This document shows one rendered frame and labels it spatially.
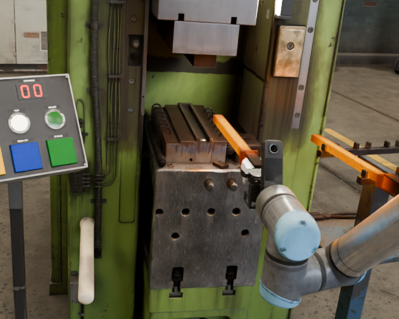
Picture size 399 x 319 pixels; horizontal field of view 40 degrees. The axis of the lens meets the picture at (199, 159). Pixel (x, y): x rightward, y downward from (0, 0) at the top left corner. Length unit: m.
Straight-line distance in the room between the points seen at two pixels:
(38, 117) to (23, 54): 5.37
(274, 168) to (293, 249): 0.23
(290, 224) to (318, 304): 1.76
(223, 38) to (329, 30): 0.43
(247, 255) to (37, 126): 0.84
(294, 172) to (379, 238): 1.02
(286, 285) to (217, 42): 0.82
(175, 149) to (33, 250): 1.49
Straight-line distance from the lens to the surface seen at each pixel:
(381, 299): 2.97
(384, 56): 9.85
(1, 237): 3.20
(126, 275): 2.12
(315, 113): 2.00
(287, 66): 1.89
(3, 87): 1.56
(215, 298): 1.99
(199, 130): 1.87
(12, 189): 1.69
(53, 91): 1.60
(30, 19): 6.86
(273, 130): 1.96
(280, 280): 1.14
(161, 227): 1.79
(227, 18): 1.67
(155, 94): 2.18
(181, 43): 1.66
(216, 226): 1.83
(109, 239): 2.03
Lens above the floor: 1.57
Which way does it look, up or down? 21 degrees down
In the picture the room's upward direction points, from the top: 5 degrees clockwise
